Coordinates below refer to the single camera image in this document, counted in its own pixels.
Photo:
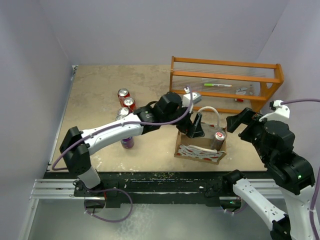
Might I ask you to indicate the watermelon print canvas bag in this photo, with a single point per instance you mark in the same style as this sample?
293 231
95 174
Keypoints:
199 148

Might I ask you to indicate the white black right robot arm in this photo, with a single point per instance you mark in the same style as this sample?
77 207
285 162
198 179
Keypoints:
293 174

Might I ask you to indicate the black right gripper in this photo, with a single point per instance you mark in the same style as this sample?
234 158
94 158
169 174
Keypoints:
247 116

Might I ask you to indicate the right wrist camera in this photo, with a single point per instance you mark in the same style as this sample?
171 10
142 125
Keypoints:
279 112

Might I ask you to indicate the red cola can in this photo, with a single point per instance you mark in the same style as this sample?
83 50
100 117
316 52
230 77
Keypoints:
130 103
123 93

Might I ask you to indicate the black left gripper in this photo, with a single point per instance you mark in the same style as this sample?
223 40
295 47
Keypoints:
191 131

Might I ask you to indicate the small grey clips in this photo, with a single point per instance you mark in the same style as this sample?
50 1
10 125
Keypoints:
244 91

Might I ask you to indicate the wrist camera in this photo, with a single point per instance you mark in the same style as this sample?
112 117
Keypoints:
279 112
190 98

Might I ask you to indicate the green white marker pen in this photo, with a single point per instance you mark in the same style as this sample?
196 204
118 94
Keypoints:
217 85

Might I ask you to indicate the small red object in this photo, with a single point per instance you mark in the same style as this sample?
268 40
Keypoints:
239 100

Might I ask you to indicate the purple Fanta can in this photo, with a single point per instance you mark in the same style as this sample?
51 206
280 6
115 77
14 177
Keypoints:
127 143
124 111

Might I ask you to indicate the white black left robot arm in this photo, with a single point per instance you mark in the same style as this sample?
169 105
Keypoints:
171 109

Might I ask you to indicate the orange wooden shelf rack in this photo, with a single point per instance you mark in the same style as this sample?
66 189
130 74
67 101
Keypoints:
264 79

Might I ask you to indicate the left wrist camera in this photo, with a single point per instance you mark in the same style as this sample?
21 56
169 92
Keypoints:
190 98

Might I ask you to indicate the red tab soda can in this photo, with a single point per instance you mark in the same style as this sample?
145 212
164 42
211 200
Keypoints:
219 138

